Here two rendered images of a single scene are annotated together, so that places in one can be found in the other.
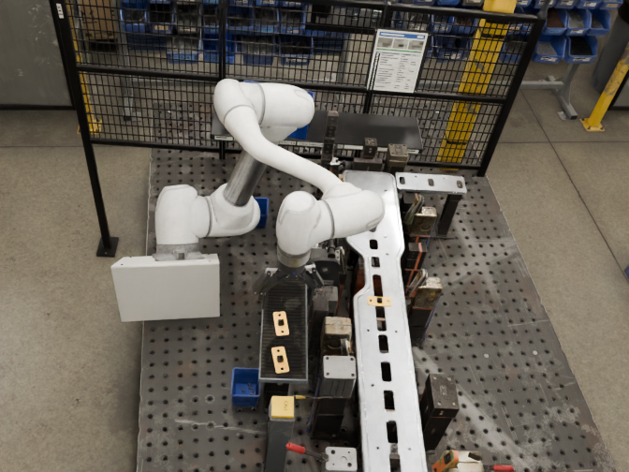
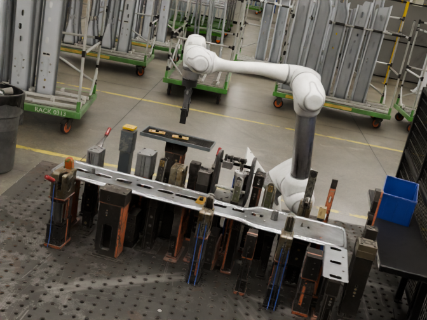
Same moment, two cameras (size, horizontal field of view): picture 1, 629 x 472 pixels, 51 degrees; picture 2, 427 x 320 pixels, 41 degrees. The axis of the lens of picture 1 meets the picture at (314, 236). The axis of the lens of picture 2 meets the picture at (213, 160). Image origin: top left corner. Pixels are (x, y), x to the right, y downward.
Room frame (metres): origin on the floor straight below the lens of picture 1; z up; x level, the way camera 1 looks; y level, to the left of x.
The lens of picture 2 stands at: (2.07, -2.54, 2.02)
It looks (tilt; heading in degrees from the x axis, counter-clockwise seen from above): 19 degrees down; 106
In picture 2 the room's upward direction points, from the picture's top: 11 degrees clockwise
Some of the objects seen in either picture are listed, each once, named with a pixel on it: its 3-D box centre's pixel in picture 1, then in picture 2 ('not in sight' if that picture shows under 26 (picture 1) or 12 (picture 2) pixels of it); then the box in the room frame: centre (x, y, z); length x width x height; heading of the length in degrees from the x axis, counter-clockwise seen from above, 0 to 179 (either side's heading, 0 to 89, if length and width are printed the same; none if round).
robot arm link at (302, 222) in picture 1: (302, 220); (195, 51); (1.15, 0.04, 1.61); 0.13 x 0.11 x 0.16; 118
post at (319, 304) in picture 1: (314, 338); (189, 199); (1.28, -0.05, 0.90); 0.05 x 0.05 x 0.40; 7
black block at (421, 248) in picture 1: (410, 271); (246, 263); (1.70, -0.39, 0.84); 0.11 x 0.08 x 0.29; 97
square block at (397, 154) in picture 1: (390, 181); (356, 279); (2.15, -0.29, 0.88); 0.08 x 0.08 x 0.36; 7
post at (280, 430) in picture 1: (277, 444); (124, 169); (0.88, 0.02, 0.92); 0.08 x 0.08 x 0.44; 7
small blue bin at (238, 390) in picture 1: (245, 388); not in sight; (1.14, 0.16, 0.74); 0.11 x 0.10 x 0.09; 7
